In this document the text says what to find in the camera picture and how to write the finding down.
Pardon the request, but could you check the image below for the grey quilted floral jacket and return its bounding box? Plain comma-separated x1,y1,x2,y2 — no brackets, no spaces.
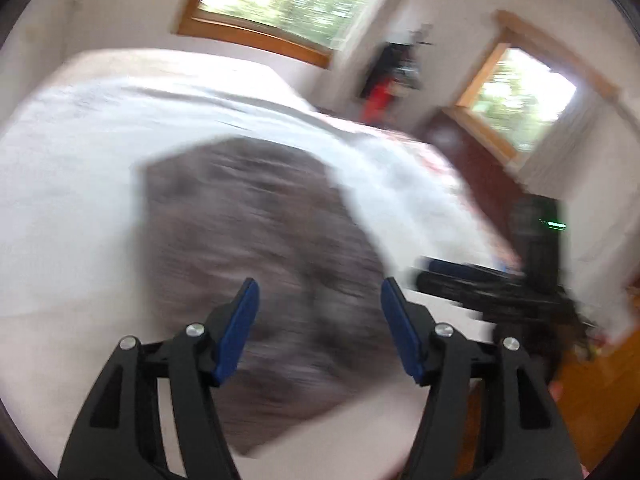
141,138,402,455

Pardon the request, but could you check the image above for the dark wooden headboard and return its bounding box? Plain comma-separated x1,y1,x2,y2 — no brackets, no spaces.
413,110,527,257

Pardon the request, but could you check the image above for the white bed sheet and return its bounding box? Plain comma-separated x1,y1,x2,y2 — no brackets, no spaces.
1,50,513,479

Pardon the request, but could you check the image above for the wooden framed window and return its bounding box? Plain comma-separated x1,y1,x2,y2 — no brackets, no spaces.
176,0,373,68
447,10,620,165

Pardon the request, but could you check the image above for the red hanging bag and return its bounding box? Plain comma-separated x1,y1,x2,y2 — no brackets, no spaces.
360,78,394,126

